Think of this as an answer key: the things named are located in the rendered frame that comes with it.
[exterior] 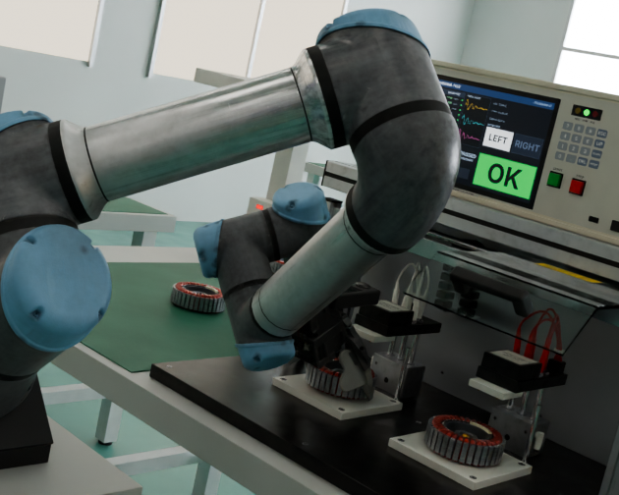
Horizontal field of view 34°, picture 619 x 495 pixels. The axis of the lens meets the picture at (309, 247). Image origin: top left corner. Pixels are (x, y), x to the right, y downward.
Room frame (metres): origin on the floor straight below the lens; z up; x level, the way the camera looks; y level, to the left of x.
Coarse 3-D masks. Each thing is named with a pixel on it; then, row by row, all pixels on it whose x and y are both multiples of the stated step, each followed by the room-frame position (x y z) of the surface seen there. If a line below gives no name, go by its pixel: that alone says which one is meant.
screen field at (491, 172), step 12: (480, 156) 1.59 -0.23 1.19; (492, 156) 1.57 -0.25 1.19; (480, 168) 1.58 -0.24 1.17; (492, 168) 1.57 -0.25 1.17; (504, 168) 1.56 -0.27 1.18; (516, 168) 1.54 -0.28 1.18; (528, 168) 1.53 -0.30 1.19; (480, 180) 1.58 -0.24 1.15; (492, 180) 1.57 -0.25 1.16; (504, 180) 1.55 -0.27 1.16; (516, 180) 1.54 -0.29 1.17; (528, 180) 1.53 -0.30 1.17; (516, 192) 1.54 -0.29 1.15; (528, 192) 1.52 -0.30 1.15
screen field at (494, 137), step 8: (488, 128) 1.59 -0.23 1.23; (488, 136) 1.58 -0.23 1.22; (496, 136) 1.58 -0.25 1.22; (504, 136) 1.57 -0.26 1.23; (512, 136) 1.56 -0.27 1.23; (520, 136) 1.55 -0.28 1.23; (488, 144) 1.58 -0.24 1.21; (496, 144) 1.57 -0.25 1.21; (504, 144) 1.56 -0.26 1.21; (512, 144) 1.55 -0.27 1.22; (520, 144) 1.55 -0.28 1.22; (528, 144) 1.54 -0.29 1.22; (536, 144) 1.53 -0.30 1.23; (512, 152) 1.55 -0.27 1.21; (520, 152) 1.54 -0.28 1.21; (528, 152) 1.54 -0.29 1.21; (536, 152) 1.53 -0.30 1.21
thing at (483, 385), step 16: (496, 352) 1.44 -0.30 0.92; (512, 352) 1.46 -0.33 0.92; (480, 368) 1.43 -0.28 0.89; (496, 368) 1.41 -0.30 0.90; (512, 368) 1.40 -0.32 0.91; (528, 368) 1.41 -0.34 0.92; (480, 384) 1.40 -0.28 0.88; (496, 384) 1.41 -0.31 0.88; (512, 384) 1.39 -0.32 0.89; (528, 384) 1.41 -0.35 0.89; (544, 384) 1.45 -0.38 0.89; (560, 384) 1.49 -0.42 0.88; (512, 400) 1.50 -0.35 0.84; (528, 400) 1.48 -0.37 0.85
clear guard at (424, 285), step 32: (448, 256) 1.32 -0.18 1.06; (480, 256) 1.37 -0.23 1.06; (512, 256) 1.43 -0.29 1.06; (416, 288) 1.29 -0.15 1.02; (448, 288) 1.28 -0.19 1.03; (544, 288) 1.23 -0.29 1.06; (576, 288) 1.28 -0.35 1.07; (608, 288) 1.34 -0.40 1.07; (480, 320) 1.21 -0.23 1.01; (512, 320) 1.20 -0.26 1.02; (544, 320) 1.19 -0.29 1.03; (576, 320) 1.17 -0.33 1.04
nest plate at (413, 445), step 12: (420, 432) 1.42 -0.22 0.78; (396, 444) 1.36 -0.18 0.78; (408, 444) 1.36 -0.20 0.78; (420, 444) 1.37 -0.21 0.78; (408, 456) 1.35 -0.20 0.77; (420, 456) 1.33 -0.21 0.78; (432, 456) 1.34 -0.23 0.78; (504, 456) 1.40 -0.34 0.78; (432, 468) 1.32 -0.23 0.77; (444, 468) 1.31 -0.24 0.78; (456, 468) 1.31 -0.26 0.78; (468, 468) 1.32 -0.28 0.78; (480, 468) 1.33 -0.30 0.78; (492, 468) 1.34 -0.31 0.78; (504, 468) 1.35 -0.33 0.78; (516, 468) 1.36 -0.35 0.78; (528, 468) 1.37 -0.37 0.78; (456, 480) 1.29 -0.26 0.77; (468, 480) 1.28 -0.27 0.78; (480, 480) 1.28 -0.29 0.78; (492, 480) 1.31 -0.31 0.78; (504, 480) 1.33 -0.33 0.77
